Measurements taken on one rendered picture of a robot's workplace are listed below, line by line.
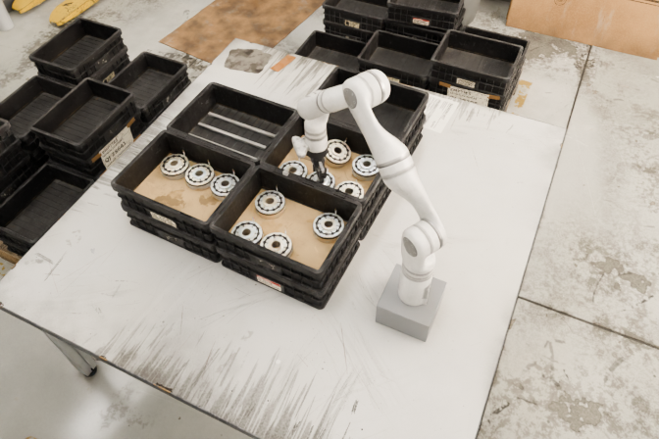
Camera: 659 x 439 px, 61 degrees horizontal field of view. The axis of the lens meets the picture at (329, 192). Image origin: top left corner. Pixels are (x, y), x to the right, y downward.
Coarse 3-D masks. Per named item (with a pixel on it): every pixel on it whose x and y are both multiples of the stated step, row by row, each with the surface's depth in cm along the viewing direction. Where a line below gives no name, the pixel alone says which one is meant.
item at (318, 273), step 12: (264, 168) 191; (300, 180) 187; (324, 192) 184; (228, 204) 181; (360, 204) 180; (216, 216) 178; (216, 228) 175; (348, 228) 174; (240, 240) 172; (336, 240) 171; (264, 252) 169; (276, 252) 169; (336, 252) 170; (288, 264) 167; (300, 264) 166; (324, 264) 166
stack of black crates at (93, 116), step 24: (72, 96) 273; (96, 96) 285; (120, 96) 276; (48, 120) 264; (72, 120) 274; (96, 120) 274; (120, 120) 269; (48, 144) 261; (72, 144) 249; (96, 144) 259; (72, 168) 269; (96, 168) 264
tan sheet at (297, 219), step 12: (252, 204) 194; (288, 204) 193; (300, 204) 193; (240, 216) 191; (252, 216) 190; (288, 216) 190; (300, 216) 190; (312, 216) 190; (264, 228) 187; (276, 228) 187; (288, 228) 187; (300, 228) 187; (312, 228) 186; (300, 240) 184; (312, 240) 183; (300, 252) 181; (312, 252) 180; (324, 252) 180; (312, 264) 178
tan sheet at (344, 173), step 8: (352, 152) 209; (288, 160) 207; (296, 160) 207; (304, 160) 207; (352, 160) 206; (312, 168) 204; (328, 168) 204; (336, 168) 204; (344, 168) 204; (336, 176) 201; (344, 176) 201; (352, 176) 201; (336, 184) 199; (360, 184) 198; (368, 184) 198
